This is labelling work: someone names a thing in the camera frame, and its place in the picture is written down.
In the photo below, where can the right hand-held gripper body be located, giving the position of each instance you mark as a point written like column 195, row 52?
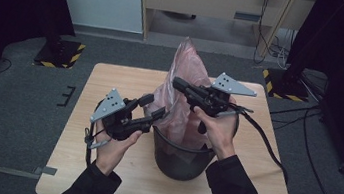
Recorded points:
column 213, row 100

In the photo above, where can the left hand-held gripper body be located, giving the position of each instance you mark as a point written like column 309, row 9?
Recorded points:
column 116, row 121

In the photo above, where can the pink plastic bag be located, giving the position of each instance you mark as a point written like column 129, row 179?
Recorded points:
column 187, row 68

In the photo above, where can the black mesh wastebasket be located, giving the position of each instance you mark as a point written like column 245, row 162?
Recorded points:
column 177, row 168

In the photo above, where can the person's left hand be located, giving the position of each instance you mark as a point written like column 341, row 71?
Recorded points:
column 112, row 153

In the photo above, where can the person's right hand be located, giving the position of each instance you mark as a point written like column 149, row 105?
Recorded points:
column 220, row 133

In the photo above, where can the striped-edge black stand base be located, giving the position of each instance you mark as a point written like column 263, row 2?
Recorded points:
column 61, row 55
column 283, row 88

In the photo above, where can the grey tape piece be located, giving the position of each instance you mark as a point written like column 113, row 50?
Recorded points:
column 46, row 170

